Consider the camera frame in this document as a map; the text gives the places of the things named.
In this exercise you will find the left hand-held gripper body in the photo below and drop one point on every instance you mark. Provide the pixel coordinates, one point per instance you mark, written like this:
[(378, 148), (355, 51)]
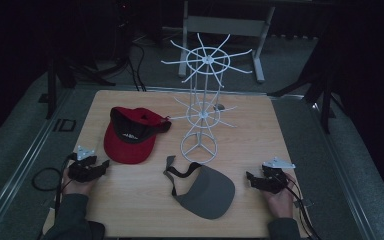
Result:
[(80, 170)]

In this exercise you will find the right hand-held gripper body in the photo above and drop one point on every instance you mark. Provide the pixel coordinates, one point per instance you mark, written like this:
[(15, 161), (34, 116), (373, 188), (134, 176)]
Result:
[(275, 180)]

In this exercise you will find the black rectangular floor bracket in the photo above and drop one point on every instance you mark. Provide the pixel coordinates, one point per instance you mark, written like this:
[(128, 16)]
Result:
[(67, 125)]

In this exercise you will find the grey metal table frame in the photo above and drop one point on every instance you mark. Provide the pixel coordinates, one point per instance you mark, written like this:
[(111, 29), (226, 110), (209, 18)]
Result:
[(226, 26)]

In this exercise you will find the red and black cap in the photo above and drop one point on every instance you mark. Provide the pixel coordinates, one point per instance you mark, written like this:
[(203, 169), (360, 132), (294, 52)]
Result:
[(130, 150)]

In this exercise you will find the person's right hand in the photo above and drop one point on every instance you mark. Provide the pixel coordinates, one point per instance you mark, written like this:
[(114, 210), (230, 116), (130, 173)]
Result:
[(281, 203)]

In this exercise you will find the person's left hand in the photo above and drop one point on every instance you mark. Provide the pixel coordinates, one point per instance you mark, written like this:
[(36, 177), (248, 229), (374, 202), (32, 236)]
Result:
[(76, 188)]

